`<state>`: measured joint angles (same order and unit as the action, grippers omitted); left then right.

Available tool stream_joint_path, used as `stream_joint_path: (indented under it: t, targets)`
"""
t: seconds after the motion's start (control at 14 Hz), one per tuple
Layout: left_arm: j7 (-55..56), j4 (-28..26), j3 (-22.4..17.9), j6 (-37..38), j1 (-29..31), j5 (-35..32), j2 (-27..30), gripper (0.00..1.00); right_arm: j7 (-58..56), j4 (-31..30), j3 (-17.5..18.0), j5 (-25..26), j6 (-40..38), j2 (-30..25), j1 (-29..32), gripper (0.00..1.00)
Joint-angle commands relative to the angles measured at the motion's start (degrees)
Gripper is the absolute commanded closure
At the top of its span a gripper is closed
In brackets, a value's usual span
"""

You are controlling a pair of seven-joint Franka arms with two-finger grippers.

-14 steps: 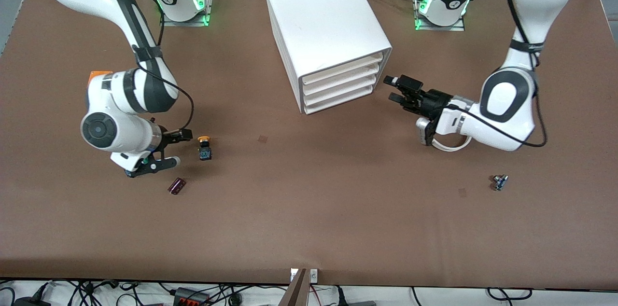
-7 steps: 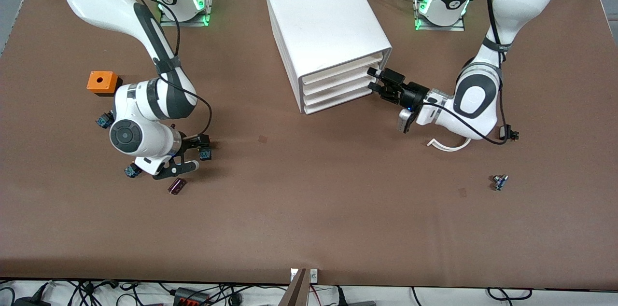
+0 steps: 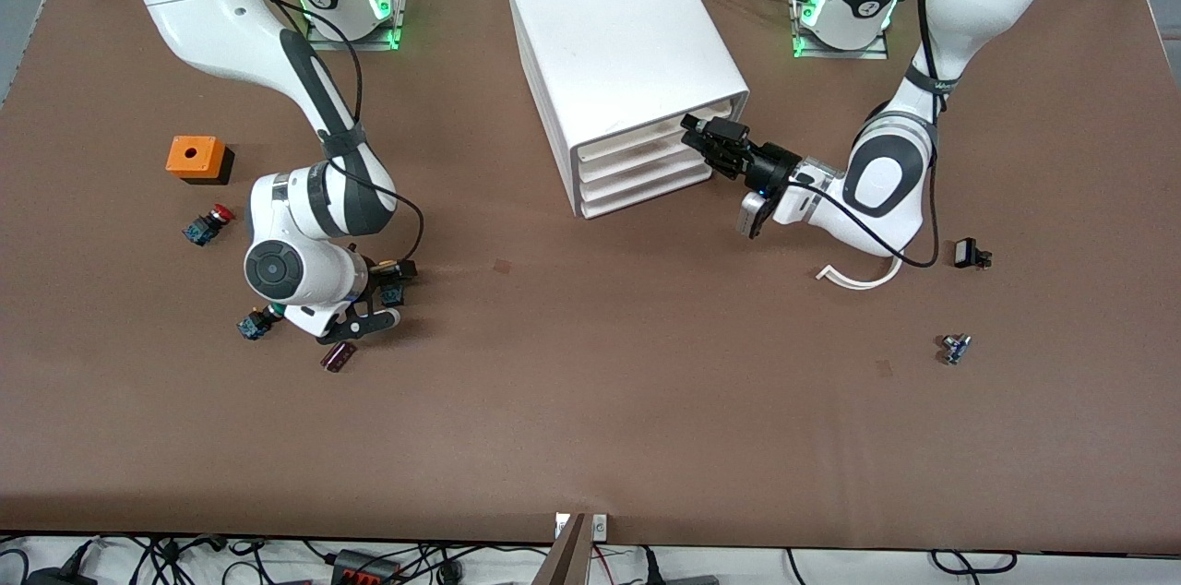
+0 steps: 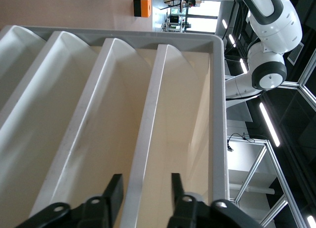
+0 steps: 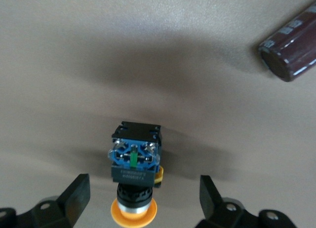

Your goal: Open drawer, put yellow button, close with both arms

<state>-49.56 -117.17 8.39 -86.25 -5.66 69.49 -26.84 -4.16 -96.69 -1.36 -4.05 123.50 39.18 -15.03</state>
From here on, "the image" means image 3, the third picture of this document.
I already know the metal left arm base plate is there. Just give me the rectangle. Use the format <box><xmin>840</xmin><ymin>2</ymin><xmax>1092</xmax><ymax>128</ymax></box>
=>
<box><xmin>789</xmin><ymin>0</ymin><xmax>891</xmax><ymax>62</ymax></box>

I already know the black power strip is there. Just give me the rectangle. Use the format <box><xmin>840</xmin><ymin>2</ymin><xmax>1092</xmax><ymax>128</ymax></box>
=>
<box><xmin>332</xmin><ymin>550</ymin><xmax>402</xmax><ymax>585</ymax></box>

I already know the white curved plastic strip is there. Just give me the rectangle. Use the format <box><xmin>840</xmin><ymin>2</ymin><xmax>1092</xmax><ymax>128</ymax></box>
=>
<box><xmin>817</xmin><ymin>255</ymin><xmax>903</xmax><ymax>291</ymax></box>

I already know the red push button switch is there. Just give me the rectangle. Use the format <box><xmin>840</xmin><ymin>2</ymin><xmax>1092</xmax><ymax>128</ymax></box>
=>
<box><xmin>182</xmin><ymin>204</ymin><xmax>236</xmax><ymax>247</ymax></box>

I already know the green push button switch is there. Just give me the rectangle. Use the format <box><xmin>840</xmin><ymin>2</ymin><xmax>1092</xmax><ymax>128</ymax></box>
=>
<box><xmin>237</xmin><ymin>304</ymin><xmax>282</xmax><ymax>341</ymax></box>

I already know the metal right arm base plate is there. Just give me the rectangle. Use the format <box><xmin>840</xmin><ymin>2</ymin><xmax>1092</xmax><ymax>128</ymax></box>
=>
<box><xmin>304</xmin><ymin>0</ymin><xmax>412</xmax><ymax>53</ymax></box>

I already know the black looped floor cable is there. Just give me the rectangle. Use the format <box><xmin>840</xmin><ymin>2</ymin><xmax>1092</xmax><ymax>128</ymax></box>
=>
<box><xmin>927</xmin><ymin>550</ymin><xmax>1020</xmax><ymax>577</ymax></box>

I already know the orange button enclosure box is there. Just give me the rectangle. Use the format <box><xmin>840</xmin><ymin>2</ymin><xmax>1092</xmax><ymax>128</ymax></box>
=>
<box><xmin>165</xmin><ymin>136</ymin><xmax>235</xmax><ymax>186</ymax></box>

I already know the small black electronic component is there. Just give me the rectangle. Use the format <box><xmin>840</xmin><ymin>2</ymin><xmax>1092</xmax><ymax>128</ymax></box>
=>
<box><xmin>953</xmin><ymin>237</ymin><xmax>994</xmax><ymax>271</ymax></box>

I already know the yellow push button switch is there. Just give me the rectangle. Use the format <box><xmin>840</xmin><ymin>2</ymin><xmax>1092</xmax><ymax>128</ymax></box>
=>
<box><xmin>374</xmin><ymin>260</ymin><xmax>407</xmax><ymax>307</ymax></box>

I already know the brown wooden post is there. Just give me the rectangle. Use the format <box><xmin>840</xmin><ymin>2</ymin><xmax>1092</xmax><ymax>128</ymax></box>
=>
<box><xmin>533</xmin><ymin>513</ymin><xmax>591</xmax><ymax>585</ymax></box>

